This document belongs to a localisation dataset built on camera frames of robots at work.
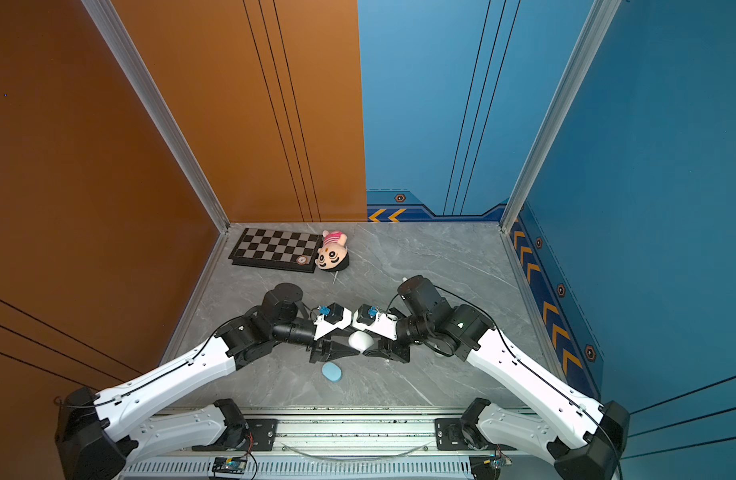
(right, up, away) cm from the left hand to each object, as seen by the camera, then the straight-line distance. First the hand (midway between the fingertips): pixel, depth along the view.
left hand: (358, 339), depth 67 cm
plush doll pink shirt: (-11, +18, +33) cm, 39 cm away
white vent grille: (-37, -32, +3) cm, 49 cm away
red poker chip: (-23, +17, +39) cm, 48 cm away
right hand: (+2, 0, 0) cm, 2 cm away
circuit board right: (+32, -30, +3) cm, 44 cm away
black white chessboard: (-33, +20, +42) cm, 57 cm away
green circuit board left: (-32, -32, +5) cm, 46 cm away
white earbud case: (+1, 0, -1) cm, 1 cm away
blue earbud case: (-8, -13, +14) cm, 21 cm away
